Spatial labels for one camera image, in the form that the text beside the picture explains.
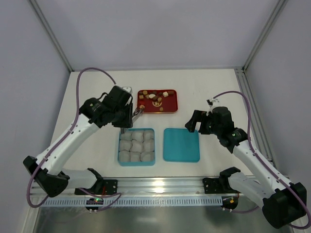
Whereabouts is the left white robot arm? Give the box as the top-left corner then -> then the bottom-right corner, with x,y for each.
23,85 -> 133,198

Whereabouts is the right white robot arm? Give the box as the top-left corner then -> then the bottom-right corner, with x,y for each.
185,107 -> 308,229

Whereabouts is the red rectangular tray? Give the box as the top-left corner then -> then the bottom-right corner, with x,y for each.
137,89 -> 178,114

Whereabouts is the teal box lid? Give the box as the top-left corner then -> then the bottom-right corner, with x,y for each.
163,128 -> 200,163

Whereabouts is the teal box with paper cups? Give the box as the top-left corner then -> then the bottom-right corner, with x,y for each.
117,128 -> 156,166

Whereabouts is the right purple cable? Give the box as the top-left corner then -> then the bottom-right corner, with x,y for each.
210,91 -> 311,230

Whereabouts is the purple cable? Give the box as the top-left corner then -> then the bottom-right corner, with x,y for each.
210,91 -> 311,230
26,67 -> 122,211

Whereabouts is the aluminium mounting rail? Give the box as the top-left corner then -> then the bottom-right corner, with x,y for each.
29,176 -> 292,198

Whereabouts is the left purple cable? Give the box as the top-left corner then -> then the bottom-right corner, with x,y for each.
26,67 -> 122,211

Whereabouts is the white slotted cable duct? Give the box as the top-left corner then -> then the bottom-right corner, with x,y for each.
42,195 -> 223,207

